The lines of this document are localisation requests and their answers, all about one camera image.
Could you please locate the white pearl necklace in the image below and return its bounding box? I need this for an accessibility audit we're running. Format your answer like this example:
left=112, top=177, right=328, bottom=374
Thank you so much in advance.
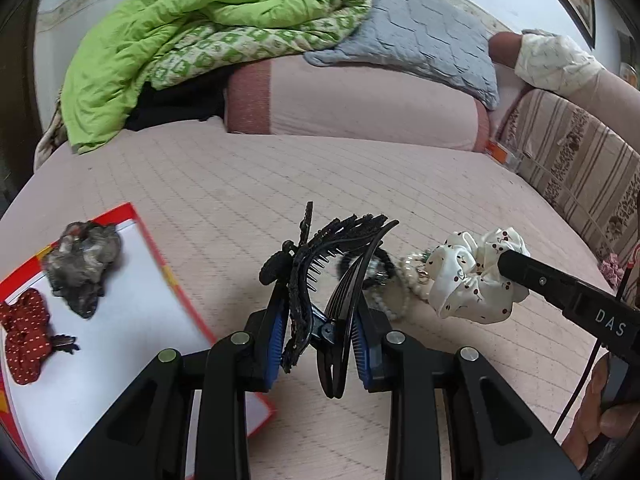
left=366, top=251, right=432, bottom=322

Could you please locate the white patterned cloth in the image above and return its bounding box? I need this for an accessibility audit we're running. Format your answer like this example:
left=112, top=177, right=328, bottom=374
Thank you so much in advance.
left=513, top=32, right=605, bottom=96

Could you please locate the red white tray box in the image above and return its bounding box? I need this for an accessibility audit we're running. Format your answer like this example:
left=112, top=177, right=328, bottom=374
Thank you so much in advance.
left=0, top=201, right=278, bottom=480

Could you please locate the black hair claw clip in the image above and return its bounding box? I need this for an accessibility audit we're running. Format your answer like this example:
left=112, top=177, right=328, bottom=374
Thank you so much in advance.
left=259, top=203, right=396, bottom=399

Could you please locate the pink quilted mattress cover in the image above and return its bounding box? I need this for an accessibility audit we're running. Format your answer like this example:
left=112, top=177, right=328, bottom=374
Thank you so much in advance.
left=1, top=119, right=608, bottom=479

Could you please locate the green quilt blanket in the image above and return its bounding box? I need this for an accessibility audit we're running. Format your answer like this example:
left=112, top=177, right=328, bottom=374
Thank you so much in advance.
left=60, top=0, right=371, bottom=154

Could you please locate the grey brown scrunchie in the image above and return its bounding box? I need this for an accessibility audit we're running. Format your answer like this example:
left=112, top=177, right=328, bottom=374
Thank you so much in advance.
left=41, top=221, right=122, bottom=320

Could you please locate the white cherry print scrunchie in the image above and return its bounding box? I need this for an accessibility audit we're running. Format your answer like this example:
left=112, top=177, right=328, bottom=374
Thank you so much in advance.
left=425, top=228, right=529, bottom=324

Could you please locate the person right hand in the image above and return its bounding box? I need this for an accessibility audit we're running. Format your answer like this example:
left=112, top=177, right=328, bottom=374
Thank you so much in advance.
left=560, top=353, right=640, bottom=470

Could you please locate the orange white small box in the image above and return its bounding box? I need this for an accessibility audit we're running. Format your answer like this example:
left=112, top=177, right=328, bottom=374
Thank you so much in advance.
left=486, top=141, right=522, bottom=172

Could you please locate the grey quilted pillow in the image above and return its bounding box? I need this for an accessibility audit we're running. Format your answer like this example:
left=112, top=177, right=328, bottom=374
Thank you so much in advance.
left=304, top=0, right=499, bottom=110

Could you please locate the striped floral headboard cushion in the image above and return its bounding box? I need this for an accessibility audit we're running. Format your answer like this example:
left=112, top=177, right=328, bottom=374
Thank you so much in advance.
left=494, top=66, right=640, bottom=306

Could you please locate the pink bolster pillow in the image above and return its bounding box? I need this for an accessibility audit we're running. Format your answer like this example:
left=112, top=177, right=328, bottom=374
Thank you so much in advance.
left=224, top=55, right=489, bottom=152

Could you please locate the small dark hair clip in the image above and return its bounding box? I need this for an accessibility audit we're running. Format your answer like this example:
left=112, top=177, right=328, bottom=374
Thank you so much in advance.
left=49, top=335, right=80, bottom=354

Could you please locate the red dotted scrunchie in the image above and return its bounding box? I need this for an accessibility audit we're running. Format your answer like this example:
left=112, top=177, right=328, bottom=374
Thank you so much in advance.
left=1, top=288, right=52, bottom=386

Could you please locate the black fuzzy hair tie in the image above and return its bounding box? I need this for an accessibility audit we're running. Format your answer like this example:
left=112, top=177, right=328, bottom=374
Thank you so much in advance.
left=334, top=249, right=399, bottom=291

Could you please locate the black cable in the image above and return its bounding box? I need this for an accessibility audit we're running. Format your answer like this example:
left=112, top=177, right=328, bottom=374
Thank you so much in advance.
left=549, top=249, right=640, bottom=436

